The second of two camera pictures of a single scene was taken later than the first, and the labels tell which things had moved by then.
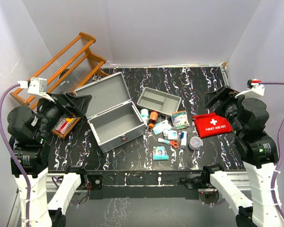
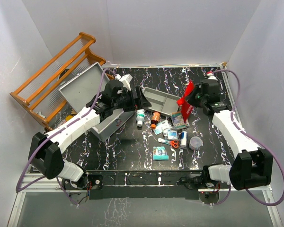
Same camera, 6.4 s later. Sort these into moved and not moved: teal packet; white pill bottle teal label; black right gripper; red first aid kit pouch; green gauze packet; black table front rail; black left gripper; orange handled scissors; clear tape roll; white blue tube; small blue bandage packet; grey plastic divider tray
Moved: black left gripper; red first aid kit pouch; black right gripper; white pill bottle teal label
Not moved: clear tape roll; grey plastic divider tray; white blue tube; orange handled scissors; black table front rail; small blue bandage packet; green gauze packet; teal packet
